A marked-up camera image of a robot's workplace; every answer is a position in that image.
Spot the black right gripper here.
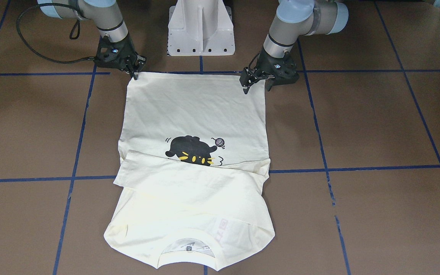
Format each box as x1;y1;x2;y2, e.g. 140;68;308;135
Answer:
93;35;147;80

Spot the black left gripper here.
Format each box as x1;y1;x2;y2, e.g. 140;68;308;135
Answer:
239;52;300;95

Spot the cream long-sleeve cat shirt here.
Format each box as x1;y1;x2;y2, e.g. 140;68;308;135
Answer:
104;73;275;270

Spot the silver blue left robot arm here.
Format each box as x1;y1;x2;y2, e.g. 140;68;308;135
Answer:
239;0;349;94

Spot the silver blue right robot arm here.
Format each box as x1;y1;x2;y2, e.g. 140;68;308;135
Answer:
37;0;146;80

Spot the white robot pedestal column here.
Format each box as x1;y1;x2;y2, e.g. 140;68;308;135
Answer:
167;0;236;56

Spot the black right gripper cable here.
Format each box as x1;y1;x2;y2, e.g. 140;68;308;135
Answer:
16;3;98;65

